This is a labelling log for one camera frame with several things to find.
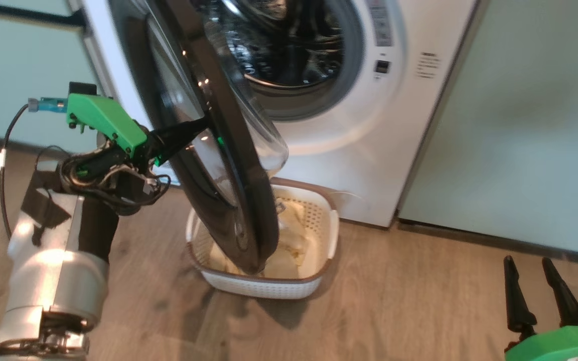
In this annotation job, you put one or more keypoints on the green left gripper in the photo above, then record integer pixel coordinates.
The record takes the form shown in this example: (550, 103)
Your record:
(103, 118)

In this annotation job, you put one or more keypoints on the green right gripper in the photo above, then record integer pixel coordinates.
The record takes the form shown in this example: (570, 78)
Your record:
(560, 348)

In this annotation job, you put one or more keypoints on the black round washing machine door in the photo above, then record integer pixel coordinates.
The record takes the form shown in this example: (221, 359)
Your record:
(229, 165)

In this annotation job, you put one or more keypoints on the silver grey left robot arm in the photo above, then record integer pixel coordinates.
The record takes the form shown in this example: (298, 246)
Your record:
(58, 271)

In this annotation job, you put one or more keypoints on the cream perforated laundry basket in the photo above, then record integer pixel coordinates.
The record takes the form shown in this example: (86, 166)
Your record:
(269, 288)

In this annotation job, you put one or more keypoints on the white front-load washing machine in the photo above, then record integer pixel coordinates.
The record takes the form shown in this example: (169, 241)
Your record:
(369, 150)

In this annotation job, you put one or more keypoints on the pale teal cabinet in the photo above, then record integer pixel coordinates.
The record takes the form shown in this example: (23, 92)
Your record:
(520, 125)
(23, 65)

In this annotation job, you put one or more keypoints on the grey washer info sticker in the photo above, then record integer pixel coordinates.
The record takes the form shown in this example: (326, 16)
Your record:
(380, 22)

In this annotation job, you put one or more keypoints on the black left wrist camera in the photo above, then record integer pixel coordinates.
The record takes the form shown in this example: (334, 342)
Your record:
(82, 88)

